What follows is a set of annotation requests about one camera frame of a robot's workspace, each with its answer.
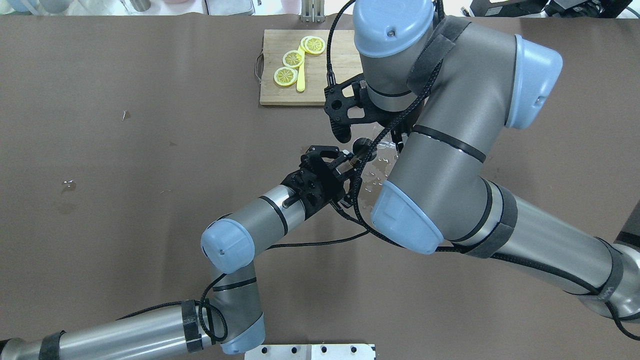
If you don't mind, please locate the lemon slice near handle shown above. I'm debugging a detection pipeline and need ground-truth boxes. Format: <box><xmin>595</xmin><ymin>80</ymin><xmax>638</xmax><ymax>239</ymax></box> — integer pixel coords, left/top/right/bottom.
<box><xmin>273</xmin><ymin>66</ymin><xmax>298</xmax><ymax>87</ymax></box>

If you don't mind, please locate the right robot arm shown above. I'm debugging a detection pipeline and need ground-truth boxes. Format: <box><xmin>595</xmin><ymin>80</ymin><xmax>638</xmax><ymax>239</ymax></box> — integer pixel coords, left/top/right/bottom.
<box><xmin>353</xmin><ymin>0</ymin><xmax>639</xmax><ymax>322</ymax></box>

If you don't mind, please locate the aluminium frame post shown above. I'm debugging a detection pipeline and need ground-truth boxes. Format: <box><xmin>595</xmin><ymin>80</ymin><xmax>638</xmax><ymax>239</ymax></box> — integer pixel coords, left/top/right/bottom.
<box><xmin>300</xmin><ymin>0</ymin><xmax>326</xmax><ymax>24</ymax></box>

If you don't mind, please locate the bamboo cutting board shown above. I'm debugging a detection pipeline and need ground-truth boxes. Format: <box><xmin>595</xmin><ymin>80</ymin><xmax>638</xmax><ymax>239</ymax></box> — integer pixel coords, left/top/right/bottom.
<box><xmin>259</xmin><ymin>29</ymin><xmax>366</xmax><ymax>107</ymax></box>

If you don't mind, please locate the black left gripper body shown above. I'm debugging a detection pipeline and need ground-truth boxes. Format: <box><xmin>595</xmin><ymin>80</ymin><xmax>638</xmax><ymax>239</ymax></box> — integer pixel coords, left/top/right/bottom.
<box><xmin>300</xmin><ymin>152</ymin><xmax>362</xmax><ymax>211</ymax></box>

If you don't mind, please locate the steel double jigger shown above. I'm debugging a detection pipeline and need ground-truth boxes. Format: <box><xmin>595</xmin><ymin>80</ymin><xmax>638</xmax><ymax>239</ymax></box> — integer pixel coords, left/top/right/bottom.
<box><xmin>350</xmin><ymin>137</ymin><xmax>377</xmax><ymax>168</ymax></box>

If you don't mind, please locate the yellow plastic knife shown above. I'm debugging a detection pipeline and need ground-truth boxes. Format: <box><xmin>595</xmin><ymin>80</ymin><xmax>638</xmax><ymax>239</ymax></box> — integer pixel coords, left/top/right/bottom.
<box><xmin>295</xmin><ymin>45</ymin><xmax>306</xmax><ymax>93</ymax></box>

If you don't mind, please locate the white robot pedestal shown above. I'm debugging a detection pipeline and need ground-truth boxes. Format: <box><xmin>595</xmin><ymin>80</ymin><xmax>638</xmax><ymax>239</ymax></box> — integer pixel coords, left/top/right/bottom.
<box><xmin>244</xmin><ymin>343</ymin><xmax>377</xmax><ymax>360</ymax></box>

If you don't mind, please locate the far lemon slice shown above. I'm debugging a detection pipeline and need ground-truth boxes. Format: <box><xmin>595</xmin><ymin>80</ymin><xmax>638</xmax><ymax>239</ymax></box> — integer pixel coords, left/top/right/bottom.
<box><xmin>300</xmin><ymin>35</ymin><xmax>327</xmax><ymax>55</ymax></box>

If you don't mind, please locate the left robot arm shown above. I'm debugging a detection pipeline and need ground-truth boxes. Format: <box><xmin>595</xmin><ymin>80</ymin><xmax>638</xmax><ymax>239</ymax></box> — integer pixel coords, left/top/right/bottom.
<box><xmin>1</xmin><ymin>145</ymin><xmax>371</xmax><ymax>360</ymax></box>

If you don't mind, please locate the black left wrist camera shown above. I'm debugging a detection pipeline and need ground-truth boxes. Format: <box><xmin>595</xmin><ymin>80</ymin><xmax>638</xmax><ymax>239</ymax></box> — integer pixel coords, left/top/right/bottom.
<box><xmin>281</xmin><ymin>153</ymin><xmax>346</xmax><ymax>220</ymax></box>

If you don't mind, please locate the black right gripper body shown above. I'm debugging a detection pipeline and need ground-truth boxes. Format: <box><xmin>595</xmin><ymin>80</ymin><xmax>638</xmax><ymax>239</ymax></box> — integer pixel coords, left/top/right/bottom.
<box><xmin>367</xmin><ymin>105</ymin><xmax>416</xmax><ymax>132</ymax></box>

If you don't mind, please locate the clear glass measuring cup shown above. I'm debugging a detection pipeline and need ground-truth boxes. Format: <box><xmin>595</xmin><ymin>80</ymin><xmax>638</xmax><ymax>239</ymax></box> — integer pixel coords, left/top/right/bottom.
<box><xmin>375</xmin><ymin>140</ymin><xmax>399</xmax><ymax>153</ymax></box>

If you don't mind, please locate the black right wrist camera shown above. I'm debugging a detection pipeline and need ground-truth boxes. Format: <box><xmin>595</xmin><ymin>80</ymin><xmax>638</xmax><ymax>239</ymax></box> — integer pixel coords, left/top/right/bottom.
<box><xmin>323</xmin><ymin>73</ymin><xmax>375</xmax><ymax>144</ymax></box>

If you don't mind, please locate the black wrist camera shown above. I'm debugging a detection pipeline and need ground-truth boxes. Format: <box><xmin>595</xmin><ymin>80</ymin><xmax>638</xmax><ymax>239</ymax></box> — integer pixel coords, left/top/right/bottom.
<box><xmin>281</xmin><ymin>153</ymin><xmax>346</xmax><ymax>220</ymax></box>
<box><xmin>323</xmin><ymin>73</ymin><xmax>375</xmax><ymax>144</ymax></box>

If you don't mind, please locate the middle lemon slice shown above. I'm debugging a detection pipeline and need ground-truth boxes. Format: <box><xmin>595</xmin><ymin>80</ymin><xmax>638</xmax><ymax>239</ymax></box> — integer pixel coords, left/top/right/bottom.
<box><xmin>282</xmin><ymin>49</ymin><xmax>306</xmax><ymax>69</ymax></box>

